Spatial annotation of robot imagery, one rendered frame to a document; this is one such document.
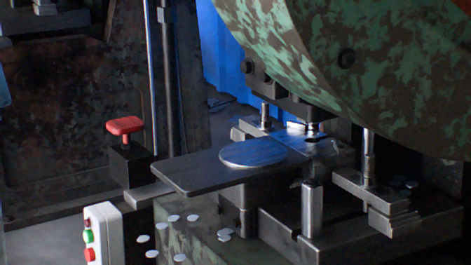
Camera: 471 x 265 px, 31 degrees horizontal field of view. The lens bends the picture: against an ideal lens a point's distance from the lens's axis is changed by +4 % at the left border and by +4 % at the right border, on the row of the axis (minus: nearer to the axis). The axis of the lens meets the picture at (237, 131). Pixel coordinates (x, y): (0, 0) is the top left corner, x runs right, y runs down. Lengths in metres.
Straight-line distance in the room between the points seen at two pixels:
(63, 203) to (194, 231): 1.61
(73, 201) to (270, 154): 1.70
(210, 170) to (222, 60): 2.74
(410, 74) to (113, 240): 0.84
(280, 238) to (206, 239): 0.14
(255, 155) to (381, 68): 0.56
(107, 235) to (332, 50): 0.85
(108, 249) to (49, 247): 1.23
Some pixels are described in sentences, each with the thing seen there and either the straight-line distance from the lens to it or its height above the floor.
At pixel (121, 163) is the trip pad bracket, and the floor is 0.69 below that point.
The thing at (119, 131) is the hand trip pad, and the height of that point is 0.75.
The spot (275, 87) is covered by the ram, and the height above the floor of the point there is 0.92.
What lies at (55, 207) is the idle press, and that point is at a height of 0.03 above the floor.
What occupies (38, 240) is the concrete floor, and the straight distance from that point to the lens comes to 2.90.
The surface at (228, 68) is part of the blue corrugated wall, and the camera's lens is 4.09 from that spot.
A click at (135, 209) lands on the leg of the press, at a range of 1.62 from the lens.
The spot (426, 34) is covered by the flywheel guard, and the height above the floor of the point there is 1.11.
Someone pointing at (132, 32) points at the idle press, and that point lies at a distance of 2.96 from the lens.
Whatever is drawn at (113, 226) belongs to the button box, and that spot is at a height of 0.61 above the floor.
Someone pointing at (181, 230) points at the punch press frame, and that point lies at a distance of 1.52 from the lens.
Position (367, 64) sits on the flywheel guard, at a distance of 0.90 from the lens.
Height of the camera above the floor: 1.35
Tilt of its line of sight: 21 degrees down
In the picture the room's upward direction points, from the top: 1 degrees counter-clockwise
